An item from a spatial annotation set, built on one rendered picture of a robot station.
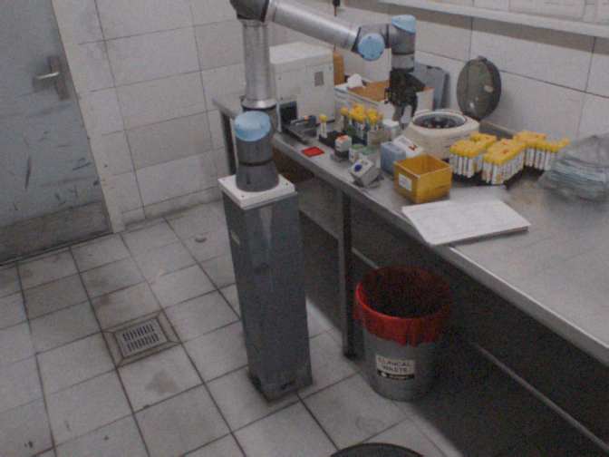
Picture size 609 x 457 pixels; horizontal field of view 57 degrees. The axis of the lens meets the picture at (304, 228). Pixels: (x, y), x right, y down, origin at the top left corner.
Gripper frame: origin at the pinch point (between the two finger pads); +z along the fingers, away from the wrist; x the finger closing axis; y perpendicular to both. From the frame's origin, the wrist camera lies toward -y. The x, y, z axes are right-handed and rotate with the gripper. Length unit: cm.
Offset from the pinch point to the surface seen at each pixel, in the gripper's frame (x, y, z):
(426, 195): 18.9, 17.2, 14.5
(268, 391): -28, 50, 99
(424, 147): 3.1, -8.8, 9.9
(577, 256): 66, 22, 18
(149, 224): -194, -13, 101
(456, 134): 11.3, -16.1, 5.9
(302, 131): -46.4, 0.3, 10.0
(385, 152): -3.8, 5.8, 8.6
